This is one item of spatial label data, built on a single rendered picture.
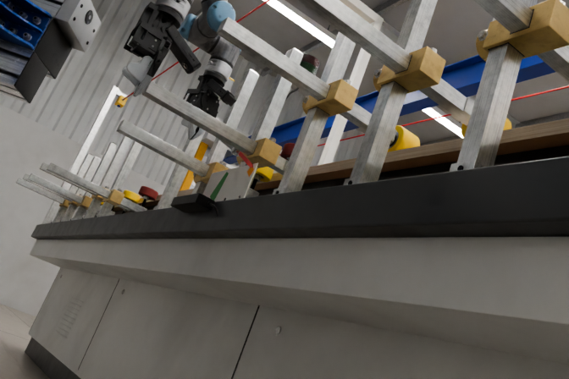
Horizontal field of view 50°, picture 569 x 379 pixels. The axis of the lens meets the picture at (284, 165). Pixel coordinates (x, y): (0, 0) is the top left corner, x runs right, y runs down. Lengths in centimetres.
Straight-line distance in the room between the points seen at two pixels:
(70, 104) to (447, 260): 865
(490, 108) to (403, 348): 47
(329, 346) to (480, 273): 57
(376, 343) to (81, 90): 844
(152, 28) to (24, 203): 771
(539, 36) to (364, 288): 44
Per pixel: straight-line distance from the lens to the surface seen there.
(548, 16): 93
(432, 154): 125
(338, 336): 129
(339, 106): 128
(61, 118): 925
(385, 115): 110
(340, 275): 101
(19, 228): 901
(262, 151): 144
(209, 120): 143
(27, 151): 910
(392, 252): 93
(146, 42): 140
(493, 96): 92
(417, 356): 112
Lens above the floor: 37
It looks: 18 degrees up
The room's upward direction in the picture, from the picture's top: 21 degrees clockwise
